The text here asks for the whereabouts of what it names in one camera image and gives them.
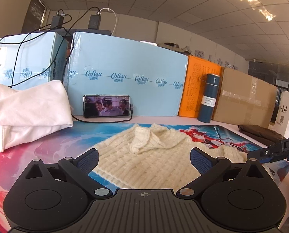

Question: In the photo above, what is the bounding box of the cream knitted vest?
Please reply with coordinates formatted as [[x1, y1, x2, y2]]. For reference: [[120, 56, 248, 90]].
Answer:
[[94, 124, 247, 191]]

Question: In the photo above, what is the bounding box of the folded dark brown garment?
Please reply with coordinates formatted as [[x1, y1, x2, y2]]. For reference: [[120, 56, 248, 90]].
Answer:
[[238, 125, 285, 147]]

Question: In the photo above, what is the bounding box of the white paper bag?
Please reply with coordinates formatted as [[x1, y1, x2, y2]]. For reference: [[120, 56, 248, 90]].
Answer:
[[274, 91, 289, 138]]

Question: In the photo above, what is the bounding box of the anime printed desk mat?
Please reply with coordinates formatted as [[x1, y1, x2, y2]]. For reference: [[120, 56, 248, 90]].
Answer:
[[0, 121, 289, 233]]

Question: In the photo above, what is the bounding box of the brown cardboard box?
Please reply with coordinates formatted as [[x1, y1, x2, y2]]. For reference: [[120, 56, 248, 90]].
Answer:
[[212, 68, 277, 128]]

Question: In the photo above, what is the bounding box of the dark blue thermos bottle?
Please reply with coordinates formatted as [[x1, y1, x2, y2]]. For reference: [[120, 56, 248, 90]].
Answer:
[[198, 74, 220, 123]]

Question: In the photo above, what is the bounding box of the white cloth bag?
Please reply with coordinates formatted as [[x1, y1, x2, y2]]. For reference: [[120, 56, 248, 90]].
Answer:
[[0, 81, 73, 153]]

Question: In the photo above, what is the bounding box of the black smartphone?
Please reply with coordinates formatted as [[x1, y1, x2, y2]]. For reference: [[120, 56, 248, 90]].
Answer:
[[83, 95, 130, 118]]

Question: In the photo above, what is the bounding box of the orange cardboard box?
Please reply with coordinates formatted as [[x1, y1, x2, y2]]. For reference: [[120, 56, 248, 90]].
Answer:
[[178, 55, 223, 118]]

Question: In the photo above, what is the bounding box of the large light blue box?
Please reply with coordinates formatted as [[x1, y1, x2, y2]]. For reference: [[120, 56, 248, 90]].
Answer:
[[65, 32, 188, 116]]

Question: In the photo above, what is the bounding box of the black power adapter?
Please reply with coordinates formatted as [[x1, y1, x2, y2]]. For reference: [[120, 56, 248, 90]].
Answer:
[[50, 9, 64, 30], [88, 11, 101, 30]]

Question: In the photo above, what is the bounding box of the black phone charging cable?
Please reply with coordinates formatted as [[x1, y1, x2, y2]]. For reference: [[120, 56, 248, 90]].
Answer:
[[71, 103, 135, 124]]

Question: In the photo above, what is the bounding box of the white charging cable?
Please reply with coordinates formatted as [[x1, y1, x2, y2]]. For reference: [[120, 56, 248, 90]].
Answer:
[[99, 7, 118, 37]]

